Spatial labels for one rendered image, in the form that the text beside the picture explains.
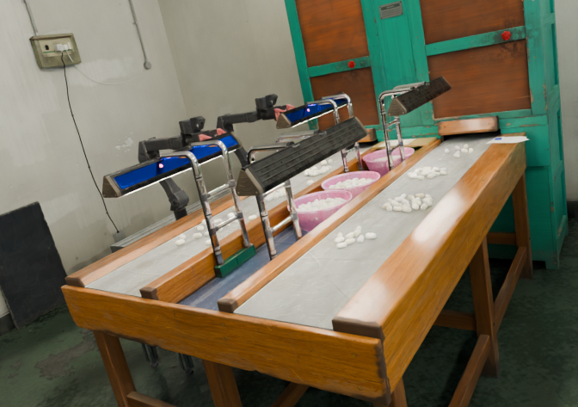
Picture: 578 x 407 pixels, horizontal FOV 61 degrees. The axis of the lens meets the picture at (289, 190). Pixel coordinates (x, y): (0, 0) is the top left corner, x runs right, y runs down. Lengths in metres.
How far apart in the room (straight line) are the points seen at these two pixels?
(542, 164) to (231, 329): 1.90
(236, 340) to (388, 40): 1.97
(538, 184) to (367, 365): 1.87
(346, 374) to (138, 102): 3.61
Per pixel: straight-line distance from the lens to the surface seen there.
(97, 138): 4.17
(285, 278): 1.44
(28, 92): 3.93
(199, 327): 1.42
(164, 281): 1.59
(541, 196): 2.84
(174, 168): 1.74
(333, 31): 3.00
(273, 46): 4.11
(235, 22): 4.31
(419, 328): 1.33
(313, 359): 1.21
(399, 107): 2.01
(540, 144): 2.73
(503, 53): 2.69
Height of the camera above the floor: 1.34
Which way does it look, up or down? 15 degrees down
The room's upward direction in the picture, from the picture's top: 12 degrees counter-clockwise
